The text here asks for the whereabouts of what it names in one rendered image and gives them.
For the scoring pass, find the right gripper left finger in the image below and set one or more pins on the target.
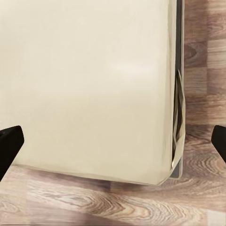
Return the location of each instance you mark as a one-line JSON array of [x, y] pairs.
[[11, 141]]

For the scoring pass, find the bed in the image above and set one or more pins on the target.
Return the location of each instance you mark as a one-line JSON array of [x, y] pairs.
[[96, 86]]

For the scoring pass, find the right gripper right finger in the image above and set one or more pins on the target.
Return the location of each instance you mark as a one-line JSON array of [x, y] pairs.
[[218, 139]]

